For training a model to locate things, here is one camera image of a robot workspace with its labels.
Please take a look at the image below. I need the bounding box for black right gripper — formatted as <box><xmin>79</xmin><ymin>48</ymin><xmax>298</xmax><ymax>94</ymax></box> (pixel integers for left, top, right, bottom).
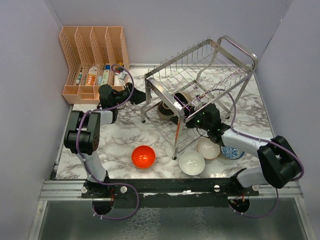
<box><xmin>170</xmin><ymin>104</ymin><xmax>211</xmax><ymax>132</ymax></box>

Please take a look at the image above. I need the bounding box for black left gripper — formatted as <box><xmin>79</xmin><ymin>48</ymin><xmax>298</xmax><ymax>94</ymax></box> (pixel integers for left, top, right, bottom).
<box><xmin>111</xmin><ymin>81</ymin><xmax>152</xmax><ymax>107</ymax></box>

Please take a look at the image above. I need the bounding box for black bowl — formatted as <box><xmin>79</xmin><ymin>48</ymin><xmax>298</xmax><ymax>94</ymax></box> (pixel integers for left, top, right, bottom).
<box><xmin>174</xmin><ymin>92</ymin><xmax>195</xmax><ymax>119</ymax></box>

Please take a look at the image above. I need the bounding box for dark patterned cream-inside bowl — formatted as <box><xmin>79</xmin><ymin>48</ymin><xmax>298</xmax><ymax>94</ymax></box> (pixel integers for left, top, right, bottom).
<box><xmin>157</xmin><ymin>101</ymin><xmax>176</xmax><ymax>121</ymax></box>

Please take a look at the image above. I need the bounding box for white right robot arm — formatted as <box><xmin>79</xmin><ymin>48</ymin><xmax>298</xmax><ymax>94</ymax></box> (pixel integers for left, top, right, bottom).
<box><xmin>186</xmin><ymin>103</ymin><xmax>304</xmax><ymax>196</ymax></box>

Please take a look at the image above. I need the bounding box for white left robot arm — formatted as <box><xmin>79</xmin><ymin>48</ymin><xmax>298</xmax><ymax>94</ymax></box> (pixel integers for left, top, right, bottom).
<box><xmin>63</xmin><ymin>82</ymin><xmax>146</xmax><ymax>198</ymax></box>

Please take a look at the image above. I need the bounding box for cream bottle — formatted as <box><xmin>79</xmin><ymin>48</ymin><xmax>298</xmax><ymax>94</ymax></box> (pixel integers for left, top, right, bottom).
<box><xmin>114</xmin><ymin>70</ymin><xmax>128</xmax><ymax>87</ymax></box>

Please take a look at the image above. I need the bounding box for beige speckled bowl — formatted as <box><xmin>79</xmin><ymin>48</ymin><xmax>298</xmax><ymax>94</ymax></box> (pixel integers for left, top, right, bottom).
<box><xmin>196</xmin><ymin>137</ymin><xmax>221</xmax><ymax>160</ymax></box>

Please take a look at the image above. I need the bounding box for white blue tube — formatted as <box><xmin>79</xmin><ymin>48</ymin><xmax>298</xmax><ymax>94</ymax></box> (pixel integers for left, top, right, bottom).
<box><xmin>101</xmin><ymin>64</ymin><xmax>113</xmax><ymax>85</ymax></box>

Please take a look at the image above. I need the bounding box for blue and white bowl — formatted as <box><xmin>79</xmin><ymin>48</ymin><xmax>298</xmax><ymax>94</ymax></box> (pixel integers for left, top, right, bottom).
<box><xmin>220</xmin><ymin>146</ymin><xmax>245</xmax><ymax>160</ymax></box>

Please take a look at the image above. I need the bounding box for orange white packet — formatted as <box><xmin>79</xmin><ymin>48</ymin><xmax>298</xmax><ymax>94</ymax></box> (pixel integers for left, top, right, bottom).
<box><xmin>85</xmin><ymin>65</ymin><xmax>98</xmax><ymax>86</ymax></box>

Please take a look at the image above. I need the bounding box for peach plastic file organizer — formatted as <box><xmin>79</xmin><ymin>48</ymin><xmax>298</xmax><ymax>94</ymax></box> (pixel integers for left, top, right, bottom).
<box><xmin>59</xmin><ymin>26</ymin><xmax>130</xmax><ymax>104</ymax></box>

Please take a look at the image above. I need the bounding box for red bowl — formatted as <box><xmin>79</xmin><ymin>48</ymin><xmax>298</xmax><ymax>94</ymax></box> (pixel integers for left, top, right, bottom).
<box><xmin>131</xmin><ymin>145</ymin><xmax>156</xmax><ymax>169</ymax></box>

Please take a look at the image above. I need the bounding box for small green white tube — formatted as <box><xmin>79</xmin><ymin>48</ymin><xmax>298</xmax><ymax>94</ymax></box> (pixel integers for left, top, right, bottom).
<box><xmin>75</xmin><ymin>71</ymin><xmax>83</xmax><ymax>86</ymax></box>

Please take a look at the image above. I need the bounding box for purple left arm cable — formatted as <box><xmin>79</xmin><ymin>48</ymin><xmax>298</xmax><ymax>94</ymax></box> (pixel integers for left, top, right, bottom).
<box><xmin>75</xmin><ymin>64</ymin><xmax>143</xmax><ymax>222</ymax></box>

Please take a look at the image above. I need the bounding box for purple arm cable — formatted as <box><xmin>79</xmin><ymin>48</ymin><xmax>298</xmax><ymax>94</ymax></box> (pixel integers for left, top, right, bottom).
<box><xmin>175</xmin><ymin>89</ymin><xmax>306</xmax><ymax>218</ymax></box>
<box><xmin>75</xmin><ymin>64</ymin><xmax>143</xmax><ymax>222</ymax></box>

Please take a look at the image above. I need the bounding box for steel wire dish rack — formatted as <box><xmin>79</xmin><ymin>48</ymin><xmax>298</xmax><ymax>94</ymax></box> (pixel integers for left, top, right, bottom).
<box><xmin>140</xmin><ymin>35</ymin><xmax>258</xmax><ymax>160</ymax></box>

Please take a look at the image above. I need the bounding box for black aluminium frame rail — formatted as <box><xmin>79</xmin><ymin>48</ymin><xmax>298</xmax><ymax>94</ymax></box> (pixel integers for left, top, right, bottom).
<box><xmin>40</xmin><ymin>172</ymin><xmax>303</xmax><ymax>210</ymax></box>

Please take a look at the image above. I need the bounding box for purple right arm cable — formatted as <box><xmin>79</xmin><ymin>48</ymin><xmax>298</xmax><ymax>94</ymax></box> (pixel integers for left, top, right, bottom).
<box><xmin>175</xmin><ymin>89</ymin><xmax>306</xmax><ymax>218</ymax></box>

